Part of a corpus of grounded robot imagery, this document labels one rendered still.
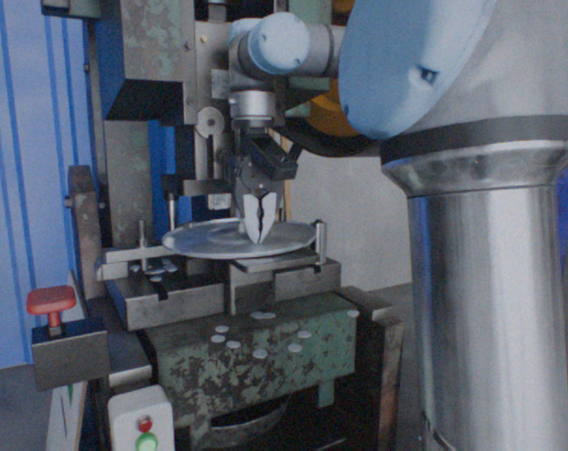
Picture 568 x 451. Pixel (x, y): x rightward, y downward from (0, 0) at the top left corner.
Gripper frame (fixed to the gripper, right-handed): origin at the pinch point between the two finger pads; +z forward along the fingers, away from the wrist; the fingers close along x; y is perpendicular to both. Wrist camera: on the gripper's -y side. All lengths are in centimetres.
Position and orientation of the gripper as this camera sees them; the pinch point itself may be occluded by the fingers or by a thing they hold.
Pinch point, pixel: (259, 237)
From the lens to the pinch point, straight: 74.7
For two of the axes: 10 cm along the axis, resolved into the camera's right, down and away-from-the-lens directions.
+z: 0.0, 9.8, 2.0
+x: -8.8, 1.0, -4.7
